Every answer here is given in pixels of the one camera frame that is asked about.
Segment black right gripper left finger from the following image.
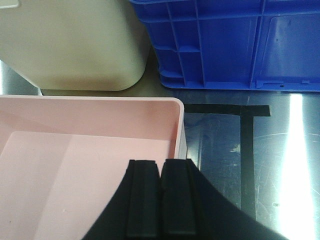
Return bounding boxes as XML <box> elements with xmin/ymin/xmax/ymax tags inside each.
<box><xmin>83</xmin><ymin>160</ymin><xmax>160</xmax><ymax>240</ymax></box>

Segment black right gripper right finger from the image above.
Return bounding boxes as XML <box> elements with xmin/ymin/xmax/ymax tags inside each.
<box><xmin>161</xmin><ymin>159</ymin><xmax>285</xmax><ymax>240</ymax></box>

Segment pink plastic bin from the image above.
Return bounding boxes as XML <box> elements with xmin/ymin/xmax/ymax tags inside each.
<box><xmin>0</xmin><ymin>95</ymin><xmax>187</xmax><ymax>240</ymax></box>

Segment beige plastic bin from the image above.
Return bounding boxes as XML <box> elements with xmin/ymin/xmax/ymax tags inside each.
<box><xmin>0</xmin><ymin>0</ymin><xmax>151</xmax><ymax>91</ymax></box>

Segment black tape marking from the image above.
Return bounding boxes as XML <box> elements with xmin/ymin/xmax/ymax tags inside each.
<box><xmin>184</xmin><ymin>103</ymin><xmax>271</xmax><ymax>219</ymax></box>

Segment blue plastic crate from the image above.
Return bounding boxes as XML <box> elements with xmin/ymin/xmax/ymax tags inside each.
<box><xmin>131</xmin><ymin>0</ymin><xmax>320</xmax><ymax>92</ymax></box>

